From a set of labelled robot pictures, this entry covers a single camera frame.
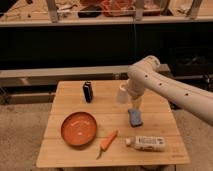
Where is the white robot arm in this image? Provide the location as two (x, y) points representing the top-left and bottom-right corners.
(126, 55), (213, 127)

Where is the blue eraser sponge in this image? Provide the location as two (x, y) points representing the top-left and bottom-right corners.
(128, 108), (143, 127)

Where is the clear plastic bottle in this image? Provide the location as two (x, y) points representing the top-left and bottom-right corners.
(125, 136), (166, 152)

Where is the orange toy carrot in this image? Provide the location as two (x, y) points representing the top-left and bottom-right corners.
(97, 130), (118, 159)

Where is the black rectangular box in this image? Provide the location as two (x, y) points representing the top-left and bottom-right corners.
(83, 81), (93, 103)

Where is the wooden table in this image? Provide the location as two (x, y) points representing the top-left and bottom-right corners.
(37, 80), (190, 168)

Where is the orange round plate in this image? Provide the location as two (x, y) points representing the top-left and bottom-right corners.
(61, 112), (97, 147)

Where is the cluttered background shelf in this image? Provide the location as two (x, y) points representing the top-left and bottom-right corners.
(0, 0), (213, 27)

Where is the grey metal rail beam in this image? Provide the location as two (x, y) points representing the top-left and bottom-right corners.
(0, 63), (171, 88)

